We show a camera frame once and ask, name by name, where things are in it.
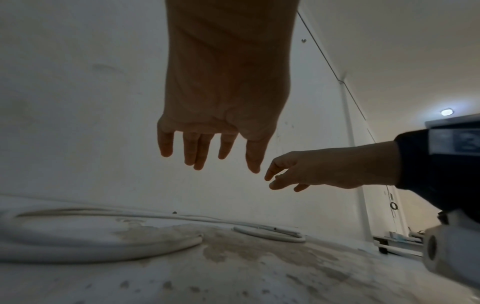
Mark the person's left hand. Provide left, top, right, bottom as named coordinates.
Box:
left=156, top=0, right=301, bottom=174

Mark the person's right hand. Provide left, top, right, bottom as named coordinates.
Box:
left=264, top=145, right=367, bottom=192

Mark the white cable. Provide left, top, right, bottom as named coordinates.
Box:
left=0, top=204, right=206, bottom=264
left=14, top=207, right=308, bottom=244

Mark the black right wristband with markers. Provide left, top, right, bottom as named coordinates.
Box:
left=394, top=114, right=480, bottom=224

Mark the low white bench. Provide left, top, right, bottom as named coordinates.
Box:
left=372, top=229, right=427, bottom=257

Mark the thin black wall wire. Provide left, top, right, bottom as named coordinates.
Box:
left=295, top=10, right=378, bottom=143

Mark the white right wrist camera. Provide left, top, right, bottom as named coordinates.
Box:
left=422, top=207, right=480, bottom=290

